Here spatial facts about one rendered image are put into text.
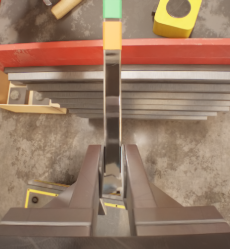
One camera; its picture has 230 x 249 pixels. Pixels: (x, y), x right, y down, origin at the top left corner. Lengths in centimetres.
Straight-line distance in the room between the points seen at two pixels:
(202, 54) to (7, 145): 144
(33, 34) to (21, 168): 117
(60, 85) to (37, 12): 18
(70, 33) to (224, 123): 117
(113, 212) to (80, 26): 82
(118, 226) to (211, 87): 76
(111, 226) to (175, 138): 68
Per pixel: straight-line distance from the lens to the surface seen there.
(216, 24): 44
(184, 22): 38
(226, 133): 138
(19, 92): 135
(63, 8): 44
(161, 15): 38
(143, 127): 124
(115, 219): 98
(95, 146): 15
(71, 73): 42
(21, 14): 51
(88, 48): 36
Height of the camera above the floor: 123
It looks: 80 degrees down
